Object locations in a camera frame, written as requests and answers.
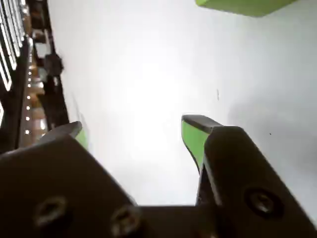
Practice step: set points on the black knob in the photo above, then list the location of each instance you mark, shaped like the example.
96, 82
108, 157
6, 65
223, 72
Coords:
53, 65

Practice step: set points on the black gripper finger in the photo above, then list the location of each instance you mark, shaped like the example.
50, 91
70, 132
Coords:
247, 173
49, 186

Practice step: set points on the white slatted panel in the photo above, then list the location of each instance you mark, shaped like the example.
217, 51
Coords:
7, 49

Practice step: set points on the dark rail with white dots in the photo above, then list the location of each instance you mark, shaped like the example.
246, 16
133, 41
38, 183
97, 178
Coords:
26, 99

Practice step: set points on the green lego block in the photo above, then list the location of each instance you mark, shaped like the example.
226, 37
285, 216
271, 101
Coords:
247, 7

